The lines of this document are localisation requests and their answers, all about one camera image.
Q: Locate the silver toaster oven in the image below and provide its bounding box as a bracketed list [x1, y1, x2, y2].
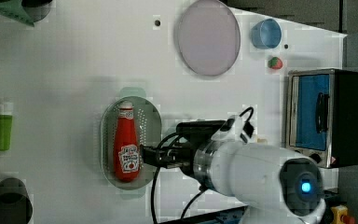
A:
[285, 68, 358, 169]

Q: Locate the dark grey cylinder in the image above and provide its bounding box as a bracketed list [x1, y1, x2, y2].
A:
[0, 177, 33, 224]
[21, 0, 53, 22]

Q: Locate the dark grey cylinder bottom left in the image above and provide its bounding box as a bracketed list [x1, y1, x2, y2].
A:
[0, 177, 33, 224]

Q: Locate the green triangular piece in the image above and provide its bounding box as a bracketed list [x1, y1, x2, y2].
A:
[0, 0, 34, 27]

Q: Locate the grey-green oval strainer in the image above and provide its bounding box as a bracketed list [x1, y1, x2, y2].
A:
[100, 87, 161, 197]

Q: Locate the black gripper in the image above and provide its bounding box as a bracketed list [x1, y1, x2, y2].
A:
[140, 120, 225, 176]

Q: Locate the yellow red object corner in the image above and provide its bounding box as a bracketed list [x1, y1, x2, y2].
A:
[331, 205, 356, 224]

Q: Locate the green bottle white cap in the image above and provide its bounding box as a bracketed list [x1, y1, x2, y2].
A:
[0, 102, 14, 151]

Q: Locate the blue plastic cup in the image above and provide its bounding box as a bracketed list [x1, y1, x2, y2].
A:
[251, 19, 282, 49]

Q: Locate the toy strawberry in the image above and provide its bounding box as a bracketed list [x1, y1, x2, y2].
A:
[268, 57, 283, 70]

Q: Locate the large grey round plate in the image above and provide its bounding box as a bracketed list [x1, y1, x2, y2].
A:
[176, 0, 241, 76]

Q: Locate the black cable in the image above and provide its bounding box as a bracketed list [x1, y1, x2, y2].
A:
[150, 106, 255, 224]

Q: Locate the dark grey cylinder top left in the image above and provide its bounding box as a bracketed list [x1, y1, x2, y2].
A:
[21, 0, 53, 22]

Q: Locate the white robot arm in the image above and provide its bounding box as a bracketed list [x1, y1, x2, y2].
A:
[141, 118, 326, 224]

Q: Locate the red felt ketchup bottle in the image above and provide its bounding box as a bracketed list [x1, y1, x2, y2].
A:
[114, 101, 140, 182]

